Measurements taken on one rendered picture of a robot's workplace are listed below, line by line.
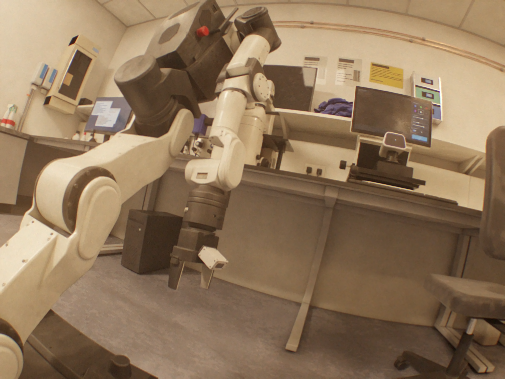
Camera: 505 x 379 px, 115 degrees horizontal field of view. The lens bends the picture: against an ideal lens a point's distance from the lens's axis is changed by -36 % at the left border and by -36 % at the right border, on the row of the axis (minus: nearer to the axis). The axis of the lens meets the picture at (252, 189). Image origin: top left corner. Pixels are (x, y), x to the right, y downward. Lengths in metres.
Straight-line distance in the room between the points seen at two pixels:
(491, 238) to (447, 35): 2.36
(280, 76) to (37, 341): 1.97
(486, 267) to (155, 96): 2.23
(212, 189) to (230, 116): 0.18
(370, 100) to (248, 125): 0.67
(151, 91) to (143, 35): 3.07
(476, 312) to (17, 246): 1.07
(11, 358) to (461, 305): 0.98
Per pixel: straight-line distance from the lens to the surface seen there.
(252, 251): 1.83
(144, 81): 0.60
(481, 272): 2.18
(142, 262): 1.69
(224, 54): 0.85
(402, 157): 1.40
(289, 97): 1.85
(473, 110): 2.48
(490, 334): 1.99
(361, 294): 1.83
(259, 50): 0.75
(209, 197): 0.51
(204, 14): 0.86
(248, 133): 1.07
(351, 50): 2.39
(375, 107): 1.38
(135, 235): 1.68
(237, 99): 0.62
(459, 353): 1.10
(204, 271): 0.60
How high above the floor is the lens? 0.61
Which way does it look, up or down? 3 degrees up
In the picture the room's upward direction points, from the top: 12 degrees clockwise
